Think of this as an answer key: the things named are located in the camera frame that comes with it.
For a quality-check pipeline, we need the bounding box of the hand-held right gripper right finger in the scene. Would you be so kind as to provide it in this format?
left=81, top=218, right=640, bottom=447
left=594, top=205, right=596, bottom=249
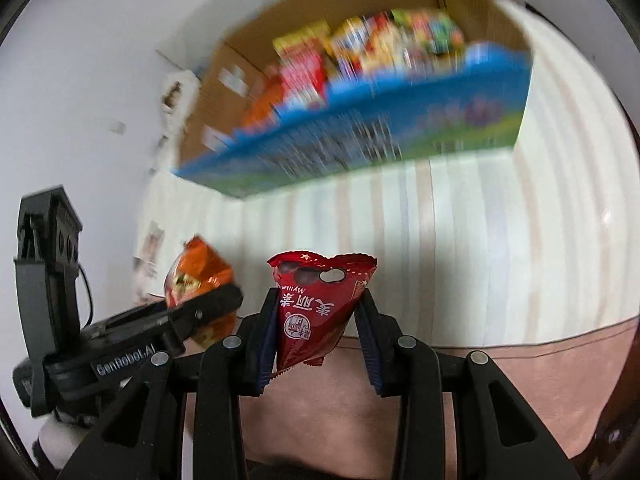
left=356, top=287, right=573, bottom=480

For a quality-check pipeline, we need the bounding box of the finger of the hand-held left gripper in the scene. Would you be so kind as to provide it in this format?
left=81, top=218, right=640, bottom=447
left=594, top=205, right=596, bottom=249
left=165, top=283, right=245, bottom=356

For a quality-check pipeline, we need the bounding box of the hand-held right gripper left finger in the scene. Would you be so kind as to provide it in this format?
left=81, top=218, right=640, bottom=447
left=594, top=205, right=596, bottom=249
left=57, top=285, right=281, bottom=480

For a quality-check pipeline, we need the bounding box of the orange snack packet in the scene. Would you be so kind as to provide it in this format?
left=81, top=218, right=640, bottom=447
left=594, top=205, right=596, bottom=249
left=164, top=235, right=236, bottom=348

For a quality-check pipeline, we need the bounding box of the red triangular snack packet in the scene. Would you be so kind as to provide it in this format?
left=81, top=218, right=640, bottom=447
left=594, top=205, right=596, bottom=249
left=266, top=251, right=377, bottom=373

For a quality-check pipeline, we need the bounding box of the blue printed cardboard box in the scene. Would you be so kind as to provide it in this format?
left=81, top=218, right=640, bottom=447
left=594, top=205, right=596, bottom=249
left=172, top=0, right=533, bottom=200

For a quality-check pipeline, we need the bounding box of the long red snack packet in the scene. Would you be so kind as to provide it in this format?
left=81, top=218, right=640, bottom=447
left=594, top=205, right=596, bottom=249
left=277, top=50, right=328, bottom=111

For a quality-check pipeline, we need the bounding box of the yellow instant noodle packet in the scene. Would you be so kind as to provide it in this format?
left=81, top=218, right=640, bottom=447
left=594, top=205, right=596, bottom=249
left=330, top=15, right=401, bottom=78

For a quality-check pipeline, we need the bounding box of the clear bag of colourful candy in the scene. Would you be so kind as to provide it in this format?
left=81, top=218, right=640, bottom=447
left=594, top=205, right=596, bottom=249
left=395, top=7, right=466, bottom=56

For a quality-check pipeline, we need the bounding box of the bear print white pillow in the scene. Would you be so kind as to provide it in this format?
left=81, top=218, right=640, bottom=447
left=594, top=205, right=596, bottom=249
left=160, top=72, right=201, bottom=161

